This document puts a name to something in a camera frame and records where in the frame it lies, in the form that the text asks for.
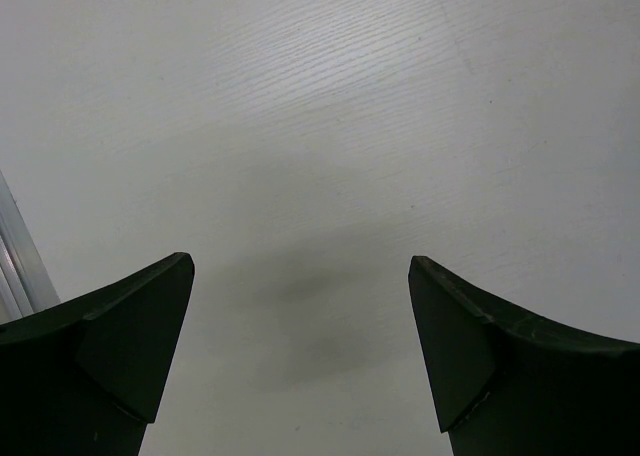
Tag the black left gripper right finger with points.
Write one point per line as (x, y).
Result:
(506, 381)

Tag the aluminium left side rail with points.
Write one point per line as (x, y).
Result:
(26, 287)

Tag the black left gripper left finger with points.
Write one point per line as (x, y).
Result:
(87, 377)

